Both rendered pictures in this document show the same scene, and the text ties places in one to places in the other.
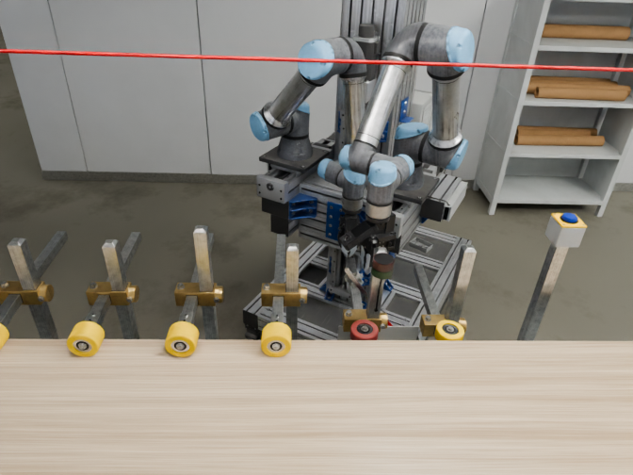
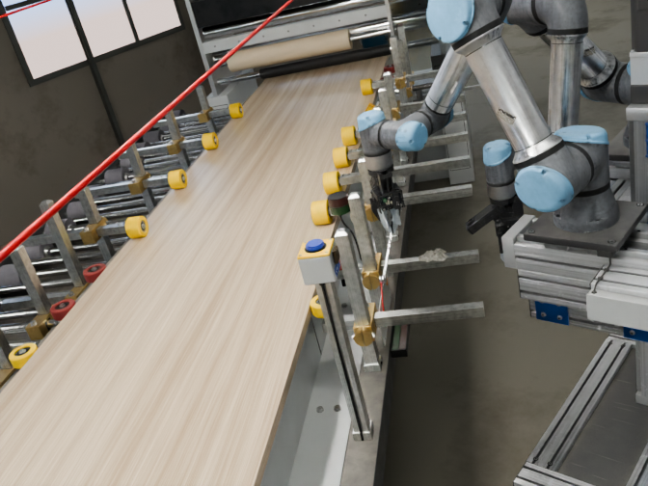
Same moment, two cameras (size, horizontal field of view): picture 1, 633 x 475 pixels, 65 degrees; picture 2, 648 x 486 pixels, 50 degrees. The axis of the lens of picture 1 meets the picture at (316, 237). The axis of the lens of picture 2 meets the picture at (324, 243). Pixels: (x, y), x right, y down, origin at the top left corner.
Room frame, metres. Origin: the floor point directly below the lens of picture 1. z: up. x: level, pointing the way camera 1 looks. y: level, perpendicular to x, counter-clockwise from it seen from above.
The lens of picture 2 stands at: (1.63, -1.94, 1.86)
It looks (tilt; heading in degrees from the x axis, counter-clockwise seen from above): 26 degrees down; 109
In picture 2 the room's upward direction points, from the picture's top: 14 degrees counter-clockwise
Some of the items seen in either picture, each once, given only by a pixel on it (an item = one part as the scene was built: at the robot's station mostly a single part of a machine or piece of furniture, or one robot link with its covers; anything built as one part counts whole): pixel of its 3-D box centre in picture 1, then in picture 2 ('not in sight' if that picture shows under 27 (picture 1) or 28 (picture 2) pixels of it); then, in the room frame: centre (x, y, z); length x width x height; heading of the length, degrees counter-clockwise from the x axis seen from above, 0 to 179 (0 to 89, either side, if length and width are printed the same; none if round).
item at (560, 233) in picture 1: (564, 231); (319, 262); (1.20, -0.69, 1.18); 0.07 x 0.07 x 0.08; 3
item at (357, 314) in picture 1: (365, 320); (371, 271); (1.16, -0.16, 0.85); 0.13 x 0.06 x 0.05; 93
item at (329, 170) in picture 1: (336, 171); not in sight; (1.65, -0.06, 1.12); 0.11 x 0.11 x 0.08; 45
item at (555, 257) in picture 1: (540, 302); (344, 360); (1.20, -0.70, 0.93); 0.05 x 0.04 x 0.45; 93
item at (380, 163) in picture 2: (378, 206); (380, 159); (1.26, -0.17, 1.20); 0.08 x 0.08 x 0.05
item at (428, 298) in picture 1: (430, 305); (401, 317); (1.28, -0.39, 0.82); 0.43 x 0.03 x 0.04; 3
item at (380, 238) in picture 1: (378, 231); (385, 187); (1.26, -0.18, 1.12); 0.09 x 0.08 x 0.12; 113
